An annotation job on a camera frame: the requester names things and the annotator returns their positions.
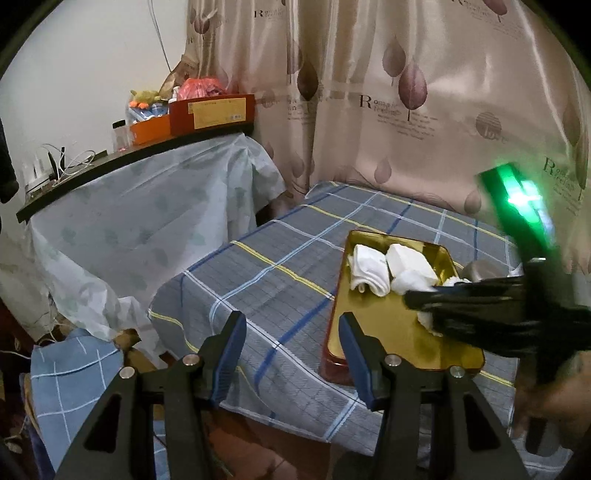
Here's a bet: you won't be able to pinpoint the brown paper bag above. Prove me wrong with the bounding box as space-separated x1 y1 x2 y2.
159 53 200 95

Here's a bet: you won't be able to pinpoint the grey plaid bed sheet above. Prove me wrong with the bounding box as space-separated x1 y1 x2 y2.
148 181 573 467

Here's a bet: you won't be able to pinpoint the red cardboard box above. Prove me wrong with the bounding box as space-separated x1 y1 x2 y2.
168 93 256 136

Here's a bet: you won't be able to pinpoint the leaf print curtain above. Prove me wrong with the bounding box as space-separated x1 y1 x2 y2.
185 0 591 252

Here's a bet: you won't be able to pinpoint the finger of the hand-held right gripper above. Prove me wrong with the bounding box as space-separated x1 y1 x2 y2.
404 287 527 358
434 274 527 297

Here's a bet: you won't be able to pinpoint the white rolled sock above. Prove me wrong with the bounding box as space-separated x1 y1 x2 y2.
347 244 392 297

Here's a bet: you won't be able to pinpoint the blue plaid cloth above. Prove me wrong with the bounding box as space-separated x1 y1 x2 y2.
18 328 171 480

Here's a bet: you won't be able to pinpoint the brown cardboard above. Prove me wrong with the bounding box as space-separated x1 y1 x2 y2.
113 329 169 370

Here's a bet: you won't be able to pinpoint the orange box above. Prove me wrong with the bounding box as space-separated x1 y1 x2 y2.
129 114 172 147

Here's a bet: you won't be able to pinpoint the white cloth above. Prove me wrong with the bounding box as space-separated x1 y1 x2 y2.
392 270 445 337
385 243 439 287

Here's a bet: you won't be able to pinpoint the pale blue cover cloth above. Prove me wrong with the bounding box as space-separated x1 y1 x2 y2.
28 134 287 344

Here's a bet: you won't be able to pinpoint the blue bottle pack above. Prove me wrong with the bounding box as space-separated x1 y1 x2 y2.
127 102 170 125

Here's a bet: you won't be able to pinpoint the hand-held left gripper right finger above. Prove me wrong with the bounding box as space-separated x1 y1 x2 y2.
338 312 529 480

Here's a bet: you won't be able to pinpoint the white cables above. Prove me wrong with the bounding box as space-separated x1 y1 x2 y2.
32 144 109 183

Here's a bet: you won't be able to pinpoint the red plastic bag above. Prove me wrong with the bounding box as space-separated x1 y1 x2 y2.
178 76 230 100

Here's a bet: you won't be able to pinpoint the gold tin tray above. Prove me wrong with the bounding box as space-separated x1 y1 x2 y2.
322 230 485 386

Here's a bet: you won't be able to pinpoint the green plush toy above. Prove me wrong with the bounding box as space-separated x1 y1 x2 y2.
128 88 163 110

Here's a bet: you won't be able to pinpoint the white folded cloth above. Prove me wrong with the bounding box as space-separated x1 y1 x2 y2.
385 243 439 287

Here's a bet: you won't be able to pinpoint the white router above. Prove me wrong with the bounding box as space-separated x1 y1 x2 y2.
24 151 57 191

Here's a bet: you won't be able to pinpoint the dark shelf board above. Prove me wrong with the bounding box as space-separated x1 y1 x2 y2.
16 122 254 224

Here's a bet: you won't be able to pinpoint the grey metal bowl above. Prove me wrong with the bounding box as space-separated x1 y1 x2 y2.
462 259 502 281

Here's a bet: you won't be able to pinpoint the clear jar with black lid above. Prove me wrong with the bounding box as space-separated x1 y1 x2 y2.
112 120 131 152

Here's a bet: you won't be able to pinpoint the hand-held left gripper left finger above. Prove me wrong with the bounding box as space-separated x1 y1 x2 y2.
55 310 247 480

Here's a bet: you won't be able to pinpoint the person's right hand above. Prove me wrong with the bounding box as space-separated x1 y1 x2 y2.
510 351 591 441

